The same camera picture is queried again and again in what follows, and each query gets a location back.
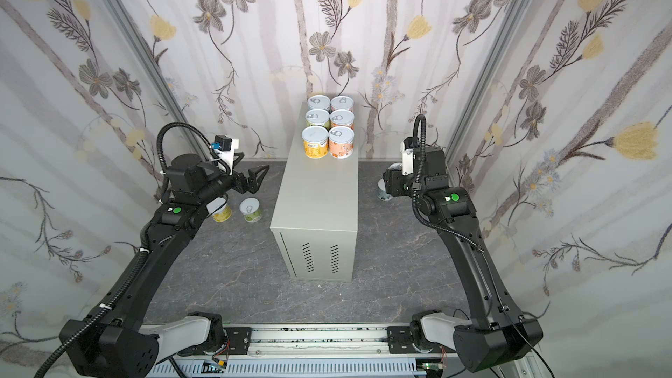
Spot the teal labelled can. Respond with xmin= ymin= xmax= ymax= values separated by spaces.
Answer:
xmin=377 ymin=178 xmax=392 ymax=201

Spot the orange yellow labelled can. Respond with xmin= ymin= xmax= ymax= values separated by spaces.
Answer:
xmin=301 ymin=126 xmax=328 ymax=159

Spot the green white labelled can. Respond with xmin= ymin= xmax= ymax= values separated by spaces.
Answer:
xmin=304 ymin=108 xmax=331 ymax=131

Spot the brown labelled can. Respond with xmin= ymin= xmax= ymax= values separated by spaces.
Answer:
xmin=330 ymin=110 xmax=355 ymax=129

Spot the blue labelled can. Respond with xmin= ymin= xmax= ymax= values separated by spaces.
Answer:
xmin=306 ymin=94 xmax=331 ymax=112

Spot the pink labelled can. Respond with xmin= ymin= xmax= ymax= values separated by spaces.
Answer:
xmin=331 ymin=96 xmax=355 ymax=112

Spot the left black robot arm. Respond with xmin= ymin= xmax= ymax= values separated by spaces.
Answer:
xmin=35 ymin=122 xmax=270 ymax=377

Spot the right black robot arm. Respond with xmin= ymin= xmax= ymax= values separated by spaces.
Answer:
xmin=383 ymin=115 xmax=544 ymax=373

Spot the grey metal cabinet counter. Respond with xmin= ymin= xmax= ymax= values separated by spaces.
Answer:
xmin=271 ymin=103 xmax=359 ymax=282

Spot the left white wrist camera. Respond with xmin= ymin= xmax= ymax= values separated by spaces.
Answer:
xmin=211 ymin=135 xmax=240 ymax=172

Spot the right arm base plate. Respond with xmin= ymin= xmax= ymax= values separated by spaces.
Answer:
xmin=386 ymin=325 xmax=422 ymax=355

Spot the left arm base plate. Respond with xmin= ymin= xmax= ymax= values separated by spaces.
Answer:
xmin=178 ymin=325 xmax=252 ymax=357

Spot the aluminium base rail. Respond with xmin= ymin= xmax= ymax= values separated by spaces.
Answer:
xmin=99 ymin=323 xmax=531 ymax=363

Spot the white slotted cable duct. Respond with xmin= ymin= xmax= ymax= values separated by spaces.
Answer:
xmin=177 ymin=359 xmax=426 ymax=377

